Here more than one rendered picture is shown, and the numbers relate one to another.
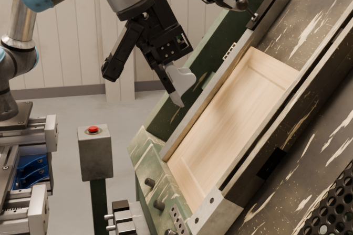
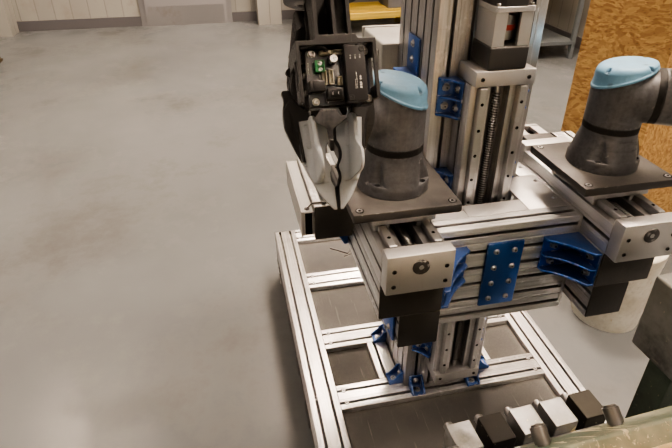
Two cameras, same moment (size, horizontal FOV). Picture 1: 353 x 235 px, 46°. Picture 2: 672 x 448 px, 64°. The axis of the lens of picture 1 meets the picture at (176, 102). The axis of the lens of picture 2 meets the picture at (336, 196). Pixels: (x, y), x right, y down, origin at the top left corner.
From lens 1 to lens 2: 0.87 m
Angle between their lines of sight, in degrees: 79
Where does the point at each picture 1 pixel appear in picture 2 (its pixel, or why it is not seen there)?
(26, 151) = (586, 230)
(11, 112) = (602, 167)
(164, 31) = (304, 48)
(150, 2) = not seen: outside the picture
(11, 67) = (648, 103)
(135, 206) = not seen: hidden behind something
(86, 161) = (650, 317)
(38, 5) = not seen: outside the picture
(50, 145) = (612, 247)
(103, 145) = not seen: outside the picture
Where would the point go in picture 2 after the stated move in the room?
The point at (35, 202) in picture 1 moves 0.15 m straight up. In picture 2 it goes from (410, 249) to (416, 178)
